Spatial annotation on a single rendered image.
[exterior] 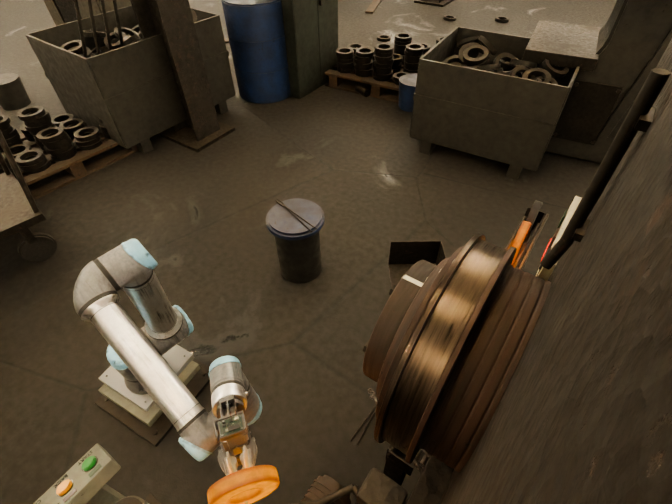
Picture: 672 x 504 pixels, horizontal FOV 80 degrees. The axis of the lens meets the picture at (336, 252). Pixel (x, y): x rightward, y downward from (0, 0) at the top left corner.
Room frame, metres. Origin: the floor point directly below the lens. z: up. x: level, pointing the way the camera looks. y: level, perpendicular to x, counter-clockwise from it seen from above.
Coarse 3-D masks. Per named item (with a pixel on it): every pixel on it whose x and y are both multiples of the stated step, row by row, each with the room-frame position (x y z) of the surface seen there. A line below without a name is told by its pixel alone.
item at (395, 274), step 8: (392, 248) 1.13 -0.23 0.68; (400, 248) 1.13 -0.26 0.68; (408, 248) 1.13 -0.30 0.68; (416, 248) 1.13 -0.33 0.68; (424, 248) 1.13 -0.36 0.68; (432, 248) 1.13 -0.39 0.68; (440, 248) 1.12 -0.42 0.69; (392, 256) 1.13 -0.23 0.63; (400, 256) 1.13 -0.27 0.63; (408, 256) 1.13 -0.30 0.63; (416, 256) 1.13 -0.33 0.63; (424, 256) 1.13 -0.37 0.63; (432, 256) 1.13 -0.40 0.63; (440, 256) 1.10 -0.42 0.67; (392, 264) 1.13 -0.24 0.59; (400, 264) 1.13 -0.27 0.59; (408, 264) 1.13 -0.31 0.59; (392, 272) 1.08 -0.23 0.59; (400, 272) 1.08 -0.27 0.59; (392, 280) 1.04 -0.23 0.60
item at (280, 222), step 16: (272, 208) 1.71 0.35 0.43; (304, 208) 1.71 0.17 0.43; (320, 208) 1.72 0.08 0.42; (272, 224) 1.58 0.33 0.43; (288, 224) 1.58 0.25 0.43; (320, 224) 1.59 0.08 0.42; (288, 240) 1.53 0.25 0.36; (304, 240) 1.54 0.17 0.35; (288, 256) 1.53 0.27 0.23; (304, 256) 1.53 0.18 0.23; (320, 256) 1.63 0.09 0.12; (288, 272) 1.54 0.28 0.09; (304, 272) 1.53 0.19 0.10
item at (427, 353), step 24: (480, 240) 0.54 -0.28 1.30; (456, 264) 0.44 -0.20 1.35; (480, 264) 0.45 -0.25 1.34; (456, 288) 0.40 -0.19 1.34; (480, 288) 0.40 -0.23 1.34; (432, 312) 0.37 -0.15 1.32; (456, 312) 0.36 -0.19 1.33; (432, 336) 0.33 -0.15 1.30; (456, 336) 0.33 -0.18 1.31; (408, 360) 0.31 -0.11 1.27; (432, 360) 0.30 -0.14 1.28; (408, 384) 0.29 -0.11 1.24; (432, 384) 0.28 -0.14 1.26; (384, 408) 0.27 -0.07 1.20; (408, 408) 0.26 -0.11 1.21; (384, 432) 0.26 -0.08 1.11; (408, 432) 0.24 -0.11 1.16
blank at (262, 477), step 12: (252, 468) 0.26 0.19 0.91; (264, 468) 0.27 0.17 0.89; (228, 480) 0.24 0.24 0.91; (240, 480) 0.24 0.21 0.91; (252, 480) 0.24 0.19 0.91; (264, 480) 0.24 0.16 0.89; (276, 480) 0.25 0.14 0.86; (216, 492) 0.22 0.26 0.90; (228, 492) 0.22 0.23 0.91; (240, 492) 0.23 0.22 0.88; (252, 492) 0.24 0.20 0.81; (264, 492) 0.24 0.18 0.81
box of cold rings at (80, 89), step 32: (32, 32) 3.50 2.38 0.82; (64, 32) 3.67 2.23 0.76; (128, 32) 3.74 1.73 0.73; (64, 64) 3.15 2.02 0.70; (96, 64) 2.94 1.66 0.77; (128, 64) 3.11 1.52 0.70; (160, 64) 3.31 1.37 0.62; (224, 64) 3.81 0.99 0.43; (64, 96) 3.36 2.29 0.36; (96, 96) 2.96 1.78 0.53; (128, 96) 3.03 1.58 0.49; (160, 96) 3.24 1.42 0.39; (224, 96) 3.74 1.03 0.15; (128, 128) 2.96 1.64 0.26; (160, 128) 3.17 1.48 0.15
